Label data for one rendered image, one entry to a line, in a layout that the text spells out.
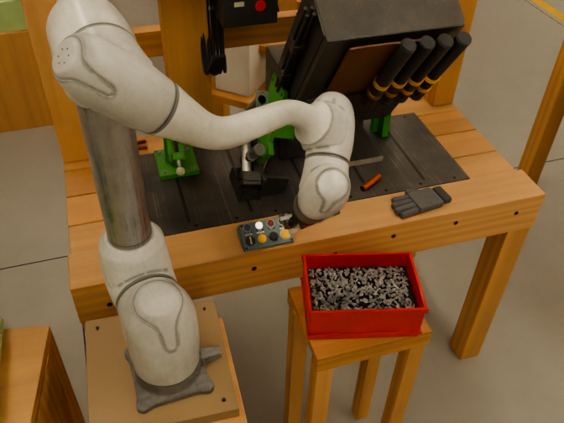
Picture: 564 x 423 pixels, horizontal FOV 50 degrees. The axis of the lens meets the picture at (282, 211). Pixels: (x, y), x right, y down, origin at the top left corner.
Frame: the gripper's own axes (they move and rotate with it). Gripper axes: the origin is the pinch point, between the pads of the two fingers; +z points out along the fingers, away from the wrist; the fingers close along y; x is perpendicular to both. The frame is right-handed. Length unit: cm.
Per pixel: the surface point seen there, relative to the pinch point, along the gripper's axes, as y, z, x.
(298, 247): 3.4, 13.1, -4.2
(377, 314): 14.9, -6.3, -28.4
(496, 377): 90, 80, -64
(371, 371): 29, 52, -47
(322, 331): 1.6, 1.7, -29.6
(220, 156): -9, 39, 36
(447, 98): 85, 46, 47
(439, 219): 50, 13, -4
